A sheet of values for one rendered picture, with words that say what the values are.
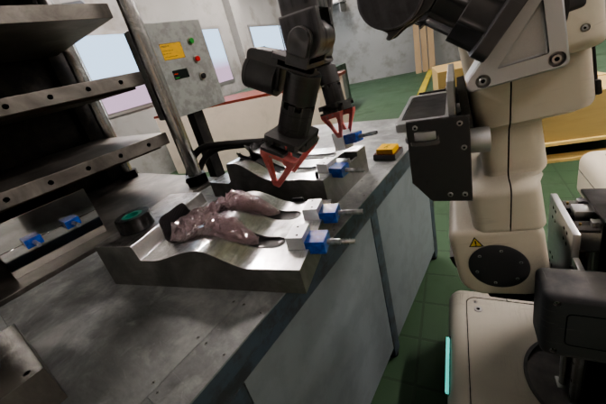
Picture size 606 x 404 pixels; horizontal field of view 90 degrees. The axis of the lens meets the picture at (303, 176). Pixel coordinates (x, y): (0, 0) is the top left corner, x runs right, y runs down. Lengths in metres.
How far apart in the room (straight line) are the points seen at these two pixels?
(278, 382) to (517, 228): 0.57
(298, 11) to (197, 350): 0.54
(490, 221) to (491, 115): 0.20
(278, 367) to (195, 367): 0.24
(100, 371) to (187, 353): 0.15
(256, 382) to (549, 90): 0.73
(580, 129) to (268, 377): 2.74
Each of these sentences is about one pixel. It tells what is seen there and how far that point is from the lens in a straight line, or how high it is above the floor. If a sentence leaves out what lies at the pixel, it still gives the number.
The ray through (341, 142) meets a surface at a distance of 0.90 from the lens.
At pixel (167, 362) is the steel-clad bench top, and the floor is 0.80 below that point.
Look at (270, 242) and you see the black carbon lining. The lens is 0.67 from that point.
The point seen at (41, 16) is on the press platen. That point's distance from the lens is 1.39.
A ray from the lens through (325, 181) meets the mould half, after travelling 0.80.
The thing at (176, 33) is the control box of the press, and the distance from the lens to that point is 1.62.
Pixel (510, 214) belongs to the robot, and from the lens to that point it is 0.68.
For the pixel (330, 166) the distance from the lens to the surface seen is 0.83.
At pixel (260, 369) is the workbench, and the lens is 0.72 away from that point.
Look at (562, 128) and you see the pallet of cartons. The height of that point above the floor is 0.26.
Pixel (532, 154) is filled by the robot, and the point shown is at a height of 0.94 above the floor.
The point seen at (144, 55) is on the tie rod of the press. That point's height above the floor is 1.34.
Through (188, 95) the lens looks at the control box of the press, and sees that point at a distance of 1.58.
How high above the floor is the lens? 1.20
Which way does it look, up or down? 21 degrees down
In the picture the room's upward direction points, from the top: 15 degrees counter-clockwise
